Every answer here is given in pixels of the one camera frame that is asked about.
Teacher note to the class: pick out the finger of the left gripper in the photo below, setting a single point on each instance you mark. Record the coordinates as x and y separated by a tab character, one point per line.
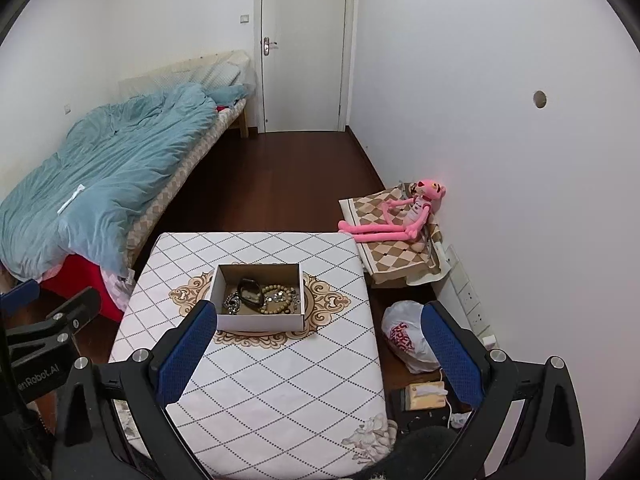
19	296

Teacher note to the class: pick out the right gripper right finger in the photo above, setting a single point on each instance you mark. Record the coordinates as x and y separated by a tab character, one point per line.
547	441

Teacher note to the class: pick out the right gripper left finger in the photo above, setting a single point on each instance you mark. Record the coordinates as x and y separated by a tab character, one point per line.
112	418

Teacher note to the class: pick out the teal duvet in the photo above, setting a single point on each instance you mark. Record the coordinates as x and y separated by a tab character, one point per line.
84	199

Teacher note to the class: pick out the wooden tissue box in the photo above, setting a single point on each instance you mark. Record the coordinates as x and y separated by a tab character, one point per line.
425	396

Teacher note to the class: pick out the white cardboard box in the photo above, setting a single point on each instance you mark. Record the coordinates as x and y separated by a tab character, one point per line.
284	309

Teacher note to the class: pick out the white plastic bag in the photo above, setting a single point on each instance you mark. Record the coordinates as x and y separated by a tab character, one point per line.
401	326

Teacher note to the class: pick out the patterned white tablecloth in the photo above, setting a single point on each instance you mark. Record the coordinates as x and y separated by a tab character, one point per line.
305	405

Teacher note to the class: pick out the black wristband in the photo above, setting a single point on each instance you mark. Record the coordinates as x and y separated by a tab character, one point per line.
250	293

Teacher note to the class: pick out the white power strip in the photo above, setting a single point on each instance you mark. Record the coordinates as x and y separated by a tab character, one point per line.
465	298

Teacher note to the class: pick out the checkered brown cushion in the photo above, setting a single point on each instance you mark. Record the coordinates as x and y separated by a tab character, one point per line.
414	264

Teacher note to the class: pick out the pink panther plush toy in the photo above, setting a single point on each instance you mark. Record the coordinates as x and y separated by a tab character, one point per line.
394	219

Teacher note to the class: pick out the striped pillow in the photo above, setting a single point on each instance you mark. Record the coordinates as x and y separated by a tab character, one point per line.
235	69

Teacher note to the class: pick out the bed with patterned mattress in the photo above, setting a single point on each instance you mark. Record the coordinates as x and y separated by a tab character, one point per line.
232	115

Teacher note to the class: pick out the white door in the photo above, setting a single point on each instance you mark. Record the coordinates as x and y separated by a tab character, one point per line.
303	55

